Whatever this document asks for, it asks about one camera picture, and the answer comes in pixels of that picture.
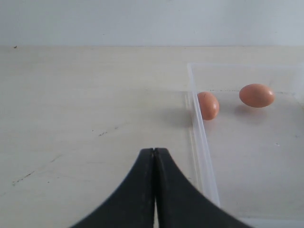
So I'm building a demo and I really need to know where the clear plastic tray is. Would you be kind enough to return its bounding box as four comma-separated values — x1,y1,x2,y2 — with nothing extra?
188,63,304,228

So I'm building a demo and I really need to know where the brown egg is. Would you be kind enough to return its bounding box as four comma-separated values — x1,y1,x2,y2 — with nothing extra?
198,92,219,120
239,84,276,108

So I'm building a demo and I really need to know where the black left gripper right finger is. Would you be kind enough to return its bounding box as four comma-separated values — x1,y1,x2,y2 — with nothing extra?
154,148,249,228

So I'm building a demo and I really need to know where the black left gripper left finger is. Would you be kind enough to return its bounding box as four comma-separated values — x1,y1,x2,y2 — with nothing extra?
73,149,154,228

